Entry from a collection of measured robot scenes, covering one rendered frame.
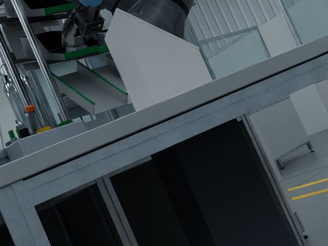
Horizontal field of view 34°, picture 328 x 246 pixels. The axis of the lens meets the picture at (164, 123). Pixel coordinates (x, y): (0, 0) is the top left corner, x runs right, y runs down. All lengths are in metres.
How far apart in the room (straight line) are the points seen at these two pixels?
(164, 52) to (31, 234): 0.49
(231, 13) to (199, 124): 11.24
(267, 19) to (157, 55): 10.49
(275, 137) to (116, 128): 6.77
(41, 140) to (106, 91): 0.52
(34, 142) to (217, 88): 0.61
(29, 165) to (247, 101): 0.39
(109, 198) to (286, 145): 6.34
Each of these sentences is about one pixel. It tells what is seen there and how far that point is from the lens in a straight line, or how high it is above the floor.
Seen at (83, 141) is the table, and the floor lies 0.85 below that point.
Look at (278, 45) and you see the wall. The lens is 11.53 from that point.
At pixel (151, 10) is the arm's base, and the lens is 1.18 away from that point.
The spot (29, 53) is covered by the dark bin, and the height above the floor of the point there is 1.30.
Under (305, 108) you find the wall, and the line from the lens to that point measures 11.50.
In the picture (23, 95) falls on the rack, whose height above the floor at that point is 1.18.
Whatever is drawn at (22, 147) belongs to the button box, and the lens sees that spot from 1.36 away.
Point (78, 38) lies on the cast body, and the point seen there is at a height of 1.25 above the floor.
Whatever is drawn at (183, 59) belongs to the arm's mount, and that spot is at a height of 0.94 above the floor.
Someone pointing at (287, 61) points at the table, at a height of 0.84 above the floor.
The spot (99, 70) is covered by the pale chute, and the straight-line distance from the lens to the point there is 2.04.
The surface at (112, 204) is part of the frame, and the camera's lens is 1.47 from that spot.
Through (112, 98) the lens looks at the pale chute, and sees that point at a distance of 1.82.
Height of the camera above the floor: 0.77
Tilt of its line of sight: 3 degrees up
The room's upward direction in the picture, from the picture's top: 24 degrees counter-clockwise
